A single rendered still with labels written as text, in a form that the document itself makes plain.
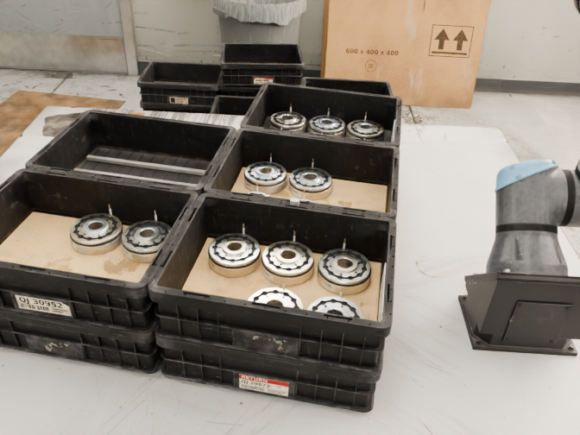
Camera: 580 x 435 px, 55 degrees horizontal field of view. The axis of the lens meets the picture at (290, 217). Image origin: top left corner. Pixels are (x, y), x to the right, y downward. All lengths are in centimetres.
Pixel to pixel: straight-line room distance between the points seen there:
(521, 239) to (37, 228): 99
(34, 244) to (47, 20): 321
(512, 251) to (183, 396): 68
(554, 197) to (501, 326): 27
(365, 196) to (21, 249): 76
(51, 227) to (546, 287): 100
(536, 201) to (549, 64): 331
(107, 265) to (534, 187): 85
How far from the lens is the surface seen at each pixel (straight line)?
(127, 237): 117
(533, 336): 122
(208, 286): 107
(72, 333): 111
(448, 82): 396
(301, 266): 107
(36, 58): 448
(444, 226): 152
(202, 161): 146
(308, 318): 88
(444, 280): 135
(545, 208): 118
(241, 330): 94
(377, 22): 383
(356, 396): 103
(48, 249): 123
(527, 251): 114
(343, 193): 134
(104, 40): 425
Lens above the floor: 156
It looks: 36 degrees down
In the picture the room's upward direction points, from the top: 3 degrees clockwise
